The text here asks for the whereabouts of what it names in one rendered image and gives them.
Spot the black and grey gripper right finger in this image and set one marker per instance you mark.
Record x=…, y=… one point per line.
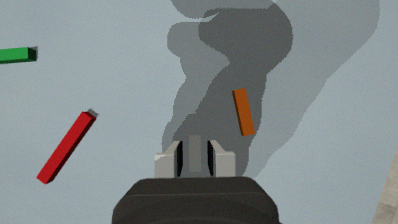
x=221, y=163

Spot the orange rod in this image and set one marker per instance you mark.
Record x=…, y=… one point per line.
x=243, y=112

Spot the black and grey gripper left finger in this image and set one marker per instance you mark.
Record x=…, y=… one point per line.
x=169, y=163

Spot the green flat bar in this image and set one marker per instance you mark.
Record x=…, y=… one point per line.
x=17, y=55

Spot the red rod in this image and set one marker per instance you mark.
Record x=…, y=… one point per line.
x=66, y=147

